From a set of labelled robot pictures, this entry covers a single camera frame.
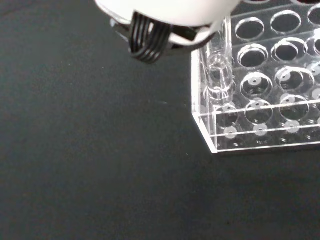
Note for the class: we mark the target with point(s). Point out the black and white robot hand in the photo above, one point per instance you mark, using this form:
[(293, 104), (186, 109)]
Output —
[(162, 22)]

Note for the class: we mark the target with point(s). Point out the clear plastic test tube rack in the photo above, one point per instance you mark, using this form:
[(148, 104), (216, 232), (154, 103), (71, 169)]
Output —
[(260, 85)]

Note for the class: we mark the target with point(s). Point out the black bench cloth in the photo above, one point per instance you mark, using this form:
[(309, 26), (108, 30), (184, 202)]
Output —
[(100, 150)]

